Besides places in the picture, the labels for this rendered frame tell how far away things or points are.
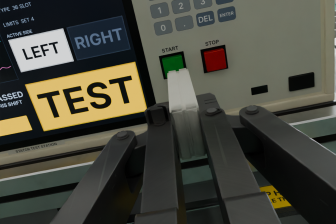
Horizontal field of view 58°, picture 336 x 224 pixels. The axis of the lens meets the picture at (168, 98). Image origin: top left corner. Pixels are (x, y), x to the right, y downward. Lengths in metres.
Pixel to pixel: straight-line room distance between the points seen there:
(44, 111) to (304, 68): 0.25
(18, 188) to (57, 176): 0.04
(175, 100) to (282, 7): 0.16
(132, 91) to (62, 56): 0.07
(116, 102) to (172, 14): 0.10
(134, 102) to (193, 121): 0.14
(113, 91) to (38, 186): 0.12
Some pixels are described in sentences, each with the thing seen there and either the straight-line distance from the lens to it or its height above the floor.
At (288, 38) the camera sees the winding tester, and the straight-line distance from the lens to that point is 0.30.
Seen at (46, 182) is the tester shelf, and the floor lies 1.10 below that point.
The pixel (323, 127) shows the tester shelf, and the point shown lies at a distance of 0.31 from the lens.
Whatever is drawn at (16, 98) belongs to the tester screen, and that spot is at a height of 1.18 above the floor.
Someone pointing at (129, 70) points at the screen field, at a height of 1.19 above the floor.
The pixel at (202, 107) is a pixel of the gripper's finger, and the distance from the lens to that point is 0.17.
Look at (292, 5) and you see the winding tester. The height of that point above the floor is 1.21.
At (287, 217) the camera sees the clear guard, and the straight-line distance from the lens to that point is 0.28.
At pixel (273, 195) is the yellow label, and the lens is 0.29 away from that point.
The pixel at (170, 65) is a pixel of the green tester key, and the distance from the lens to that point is 0.27.
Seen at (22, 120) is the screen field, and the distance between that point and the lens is 0.33.
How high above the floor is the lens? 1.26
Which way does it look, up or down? 22 degrees down
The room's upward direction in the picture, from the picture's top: 13 degrees counter-clockwise
